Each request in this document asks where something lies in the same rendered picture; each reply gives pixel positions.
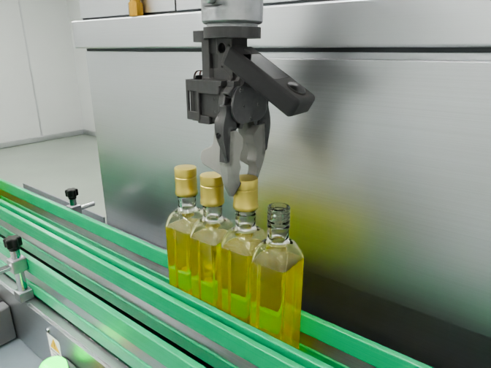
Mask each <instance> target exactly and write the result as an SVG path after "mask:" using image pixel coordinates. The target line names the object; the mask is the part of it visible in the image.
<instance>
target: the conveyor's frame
mask: <svg viewBox="0 0 491 368"><path fill-rule="evenodd" d="M17 288H18V286H17V284H16V283H14V282H13V281H12V280H10V279H9V278H8V277H7V276H6V275H4V274H1V275H0V299H2V300H3V302H5V303H6V304H8V305H9V306H10V309H11V313H12V319H13V323H14V326H15V332H16V335H17V337H18V338H19V339H20V340H22V341H23V342H24V343H25V344H26V345H27V346H28V347H29V348H30V349H32V350H33V351H34V352H35V353H36V354H37V355H38V357H40V358H41V359H42V360H43V361H44V360H46V359H48V358H50V357H52V356H61V357H62V356H64V357H66V358H67V359H68V360H69V361H70V362H72V363H73V364H74V365H75V366H76V367H77V368H127V367H126V366H124V365H123V364H122V363H121V362H119V361H118V360H117V359H115V358H114V357H112V356H111V355H110V354H109V353H108V352H106V351H105V350H103V349H102V348H100V347H99V346H98V345H97V344H96V343H94V342H93V341H91V340H90V339H89V338H87V337H86V336H85V335H84V334H82V333H81V332H79V331H78V330H77V329H76V328H75V327H73V326H72V325H70V324H69V323H67V322H66V321H65V320H64V319H63V318H61V317H60V316H58V315H57V314H55V313H54V312H53V311H52V310H50V309H49V308H48V307H46V306H45V305H43V303H41V302H40V301H39V300H37V299H36V298H33V299H30V300H31V301H32V302H30V304H29V305H27V304H26V303H25V302H24V303H20V302H19V301H18V300H17V299H15V294H14V290H15V289H17Z"/></svg>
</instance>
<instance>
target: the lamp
mask: <svg viewBox="0 0 491 368"><path fill-rule="evenodd" d="M39 368H69V367H68V365H67V362H66V359H64V358H63V357H61V356H52V357H50V358H48V359H46V360H44V361H43V362H42V363H41V365H40V366H39Z"/></svg>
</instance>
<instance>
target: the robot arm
mask: <svg viewBox="0 0 491 368"><path fill-rule="evenodd" d="M201 8H202V22H203V24H205V25H207V27H203V31H193V42H201V43H202V70H197V71H195V73H194V78H193V79H186V106H187V119H190V120H196V121H198V123H204V124H208V125H210V124H215V125H214V128H215V132H214V137H213V144H212V145H211V146H210V147H207V148H205V149H203V150H202V152H201V161H202V163H203V164H204V165H205V166H207V167H208V168H210V169H212V170H213V171H214V172H217V173H218V174H220V175H221V177H222V180H223V184H224V187H225V189H226V191H227V193H228V195H229V196H234V195H235V193H236V192H237V190H238V188H239V187H240V184H241V182H240V168H241V165H240V161H242V162H243V163H245V164H247V165H248V174H247V175H255V176H257V177H259V173H260V170H261V168H262V164H263V161H264V155H265V151H266V149H267V144H268V139H269V134H270V111H269V105H268V103H269V102H270V103H271V104H273V105H274V106H275V107H277V108H278V109H279V110H280V111H282V113H283V114H285V115H286V116H288V117H291V116H294V115H299V114H302V113H304V112H307V111H308V110H309V109H310V108H311V105H312V104H313V102H314V101H315V96H314V95H313V94H312V93H311V92H310V91H308V90H307V89H306V88H304V87H303V86H302V85H301V84H299V83H298V82H297V81H296V80H294V79H293V78H291V77H290V76H289V75H288V74H287V73H285V72H284V71H282V70H281V69H280V68H278V67H277V66H276V65H275V64H274V63H272V62H271V61H269V60H268V59H267V58H265V57H264V56H263V55H262V54H261V53H259V52H258V51H257V50H255V49H254V48H252V47H247V39H261V27H258V25H260V24H262V22H263V0H201ZM198 71H200V72H199V75H196V73H197V72H198ZM201 72H202V75H201ZM189 91H190V93H189ZM190 99H191V109H190ZM237 129H238V132H237V131H236V130H237Z"/></svg>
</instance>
